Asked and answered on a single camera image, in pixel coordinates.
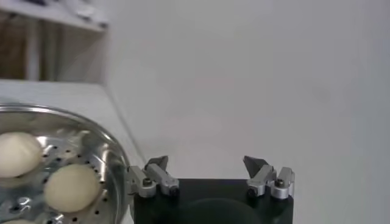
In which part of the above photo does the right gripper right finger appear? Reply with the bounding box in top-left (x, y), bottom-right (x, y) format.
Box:
top-left (242, 155), bottom-right (296, 201)

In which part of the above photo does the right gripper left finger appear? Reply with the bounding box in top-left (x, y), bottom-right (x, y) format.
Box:
top-left (126, 155), bottom-right (180, 199)

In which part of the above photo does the steel perforated steamer basket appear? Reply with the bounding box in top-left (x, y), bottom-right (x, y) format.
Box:
top-left (0, 102), bottom-right (132, 224)

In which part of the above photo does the white steamed baozi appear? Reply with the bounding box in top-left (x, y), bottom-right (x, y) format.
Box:
top-left (43, 164), bottom-right (102, 214)
top-left (0, 131), bottom-right (43, 179)

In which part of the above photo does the white side desk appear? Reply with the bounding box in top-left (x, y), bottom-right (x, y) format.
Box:
top-left (0, 0), bottom-right (110, 85)

